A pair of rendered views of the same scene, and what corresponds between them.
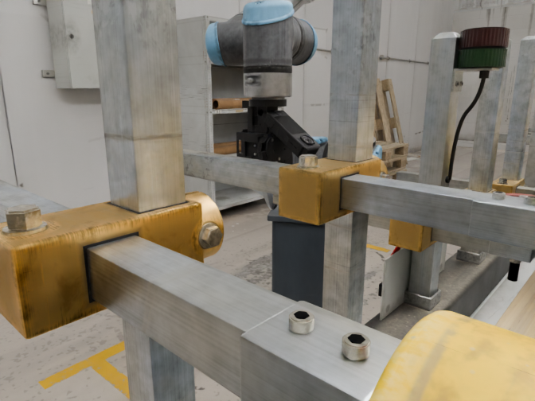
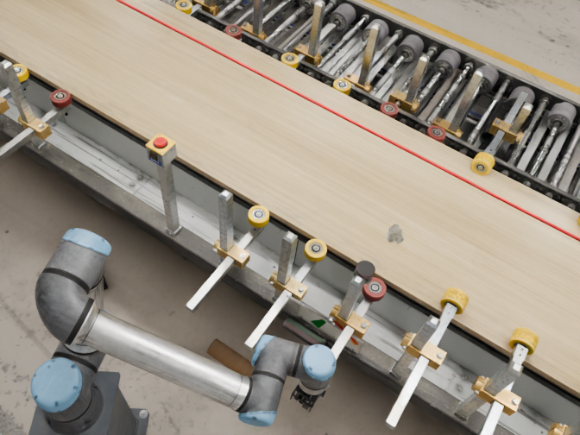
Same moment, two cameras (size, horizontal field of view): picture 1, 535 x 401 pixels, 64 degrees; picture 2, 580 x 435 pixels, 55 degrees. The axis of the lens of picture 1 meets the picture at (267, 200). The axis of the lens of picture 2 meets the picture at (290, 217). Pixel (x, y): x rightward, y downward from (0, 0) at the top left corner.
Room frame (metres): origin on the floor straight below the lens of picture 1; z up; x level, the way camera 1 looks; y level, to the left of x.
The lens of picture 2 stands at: (1.10, 0.48, 2.61)
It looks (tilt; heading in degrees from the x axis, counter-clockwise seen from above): 55 degrees down; 254
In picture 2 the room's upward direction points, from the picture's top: 9 degrees clockwise
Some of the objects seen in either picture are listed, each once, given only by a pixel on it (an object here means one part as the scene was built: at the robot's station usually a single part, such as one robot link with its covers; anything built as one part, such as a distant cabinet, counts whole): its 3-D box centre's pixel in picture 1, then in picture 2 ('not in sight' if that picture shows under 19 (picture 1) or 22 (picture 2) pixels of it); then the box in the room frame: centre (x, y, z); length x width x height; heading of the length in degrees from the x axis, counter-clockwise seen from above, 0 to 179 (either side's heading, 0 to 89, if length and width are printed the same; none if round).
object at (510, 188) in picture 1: (506, 190); (231, 252); (1.00, -0.58, 0.81); 0.13 x 0.06 x 0.05; 138
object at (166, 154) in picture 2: not in sight; (161, 151); (1.20, -0.77, 1.18); 0.07 x 0.07 x 0.08; 48
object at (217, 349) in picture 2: not in sight; (237, 362); (0.98, -0.43, 0.04); 0.30 x 0.08 x 0.08; 138
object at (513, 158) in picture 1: (516, 143); (226, 233); (1.01, -0.59, 0.92); 0.03 x 0.03 x 0.48; 48
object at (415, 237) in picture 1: (426, 222); (349, 319); (0.62, -0.24, 0.85); 0.13 x 0.06 x 0.05; 138
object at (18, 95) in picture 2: not in sight; (24, 110); (1.75, -1.26, 0.92); 0.03 x 0.03 x 0.48; 48
